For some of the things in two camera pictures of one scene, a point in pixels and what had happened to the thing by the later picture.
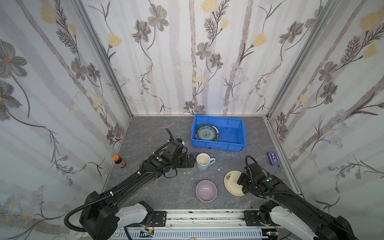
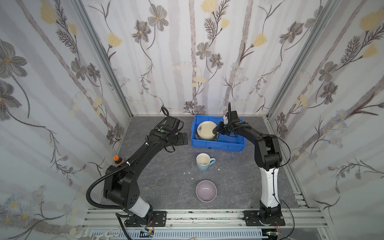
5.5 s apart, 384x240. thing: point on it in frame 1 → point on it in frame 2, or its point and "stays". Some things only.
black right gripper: (243, 183) → (225, 128)
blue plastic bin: (231, 136) stays
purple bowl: (206, 190) stays
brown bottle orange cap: (119, 161) stays
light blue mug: (203, 160) stays
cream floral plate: (231, 179) → (205, 129)
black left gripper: (184, 161) → (182, 139)
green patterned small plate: (207, 132) stays
